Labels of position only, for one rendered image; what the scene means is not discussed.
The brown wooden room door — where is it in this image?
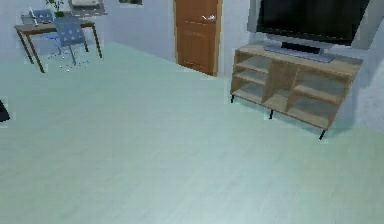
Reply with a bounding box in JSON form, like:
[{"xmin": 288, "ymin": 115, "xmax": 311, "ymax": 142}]
[{"xmin": 172, "ymin": 0, "xmax": 223, "ymax": 77}]

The light wooden television stand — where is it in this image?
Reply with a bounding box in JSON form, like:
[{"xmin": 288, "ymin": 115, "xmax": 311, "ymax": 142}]
[{"xmin": 229, "ymin": 44, "xmax": 364, "ymax": 141}]

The blue office chair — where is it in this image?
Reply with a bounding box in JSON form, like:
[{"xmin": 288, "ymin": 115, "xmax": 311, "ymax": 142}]
[
  {"xmin": 32, "ymin": 8, "xmax": 59, "ymax": 41},
  {"xmin": 48, "ymin": 16, "xmax": 88, "ymax": 72}
]

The black television set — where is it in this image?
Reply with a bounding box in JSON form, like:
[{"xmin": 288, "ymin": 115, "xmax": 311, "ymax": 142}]
[{"xmin": 255, "ymin": 0, "xmax": 372, "ymax": 64}]

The green house plant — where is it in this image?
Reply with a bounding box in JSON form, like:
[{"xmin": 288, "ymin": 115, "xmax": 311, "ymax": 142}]
[{"xmin": 45, "ymin": 0, "xmax": 66, "ymax": 19}]

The dark brown wooden table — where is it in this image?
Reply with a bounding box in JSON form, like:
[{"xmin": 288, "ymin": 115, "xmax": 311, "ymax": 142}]
[{"xmin": 13, "ymin": 19, "xmax": 103, "ymax": 74}]

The black rounded object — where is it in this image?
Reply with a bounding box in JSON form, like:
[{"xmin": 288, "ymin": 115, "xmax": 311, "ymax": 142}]
[{"xmin": 0, "ymin": 99, "xmax": 11, "ymax": 123}]

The dark framed wall picture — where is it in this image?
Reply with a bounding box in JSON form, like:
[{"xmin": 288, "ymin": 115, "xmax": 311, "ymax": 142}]
[{"xmin": 118, "ymin": 0, "xmax": 144, "ymax": 7}]

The grey framed wall picture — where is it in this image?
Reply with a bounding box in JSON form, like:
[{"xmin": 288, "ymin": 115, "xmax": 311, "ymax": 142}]
[{"xmin": 68, "ymin": 0, "xmax": 108, "ymax": 18}]

